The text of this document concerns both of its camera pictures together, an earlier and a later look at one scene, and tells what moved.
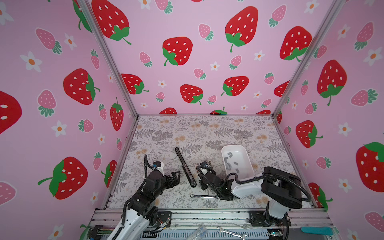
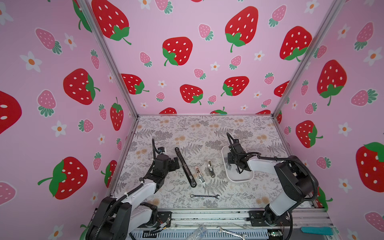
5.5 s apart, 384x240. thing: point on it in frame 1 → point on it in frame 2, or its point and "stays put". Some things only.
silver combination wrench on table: x=192 y=195 stays put
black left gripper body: x=166 y=183 → x=170 y=167
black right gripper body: x=202 y=184 → x=231 y=159
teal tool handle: x=322 y=230 stays put
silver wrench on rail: x=242 y=236 stays put
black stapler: x=192 y=181 stays put
